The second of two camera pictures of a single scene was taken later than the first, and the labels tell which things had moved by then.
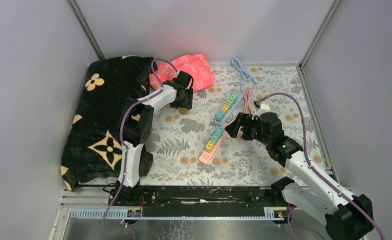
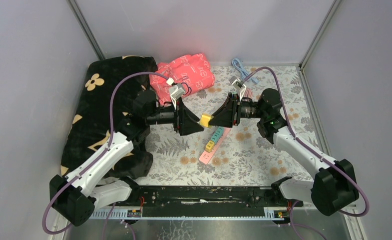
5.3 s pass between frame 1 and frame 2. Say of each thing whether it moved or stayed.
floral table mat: stayed
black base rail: stayed
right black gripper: moved
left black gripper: moved
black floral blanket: stayed
